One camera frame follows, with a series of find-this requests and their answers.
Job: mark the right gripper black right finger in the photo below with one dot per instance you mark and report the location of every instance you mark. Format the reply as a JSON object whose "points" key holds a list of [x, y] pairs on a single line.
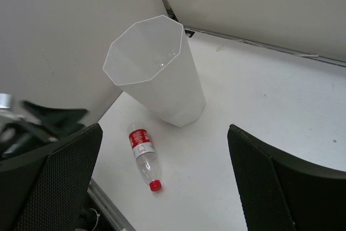
{"points": [[279, 191]]}

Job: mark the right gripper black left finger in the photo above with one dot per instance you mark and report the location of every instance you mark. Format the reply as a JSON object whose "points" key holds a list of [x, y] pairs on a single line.
{"points": [[44, 189]]}

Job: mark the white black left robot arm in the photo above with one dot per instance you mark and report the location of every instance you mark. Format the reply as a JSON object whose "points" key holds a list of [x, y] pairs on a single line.
{"points": [[20, 136]]}

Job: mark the white octagonal plastic bin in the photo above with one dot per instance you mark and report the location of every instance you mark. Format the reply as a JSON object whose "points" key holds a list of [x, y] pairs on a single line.
{"points": [[152, 62]]}

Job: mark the red label plastic bottle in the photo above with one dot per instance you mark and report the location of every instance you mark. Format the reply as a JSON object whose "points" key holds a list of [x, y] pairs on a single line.
{"points": [[145, 156]]}

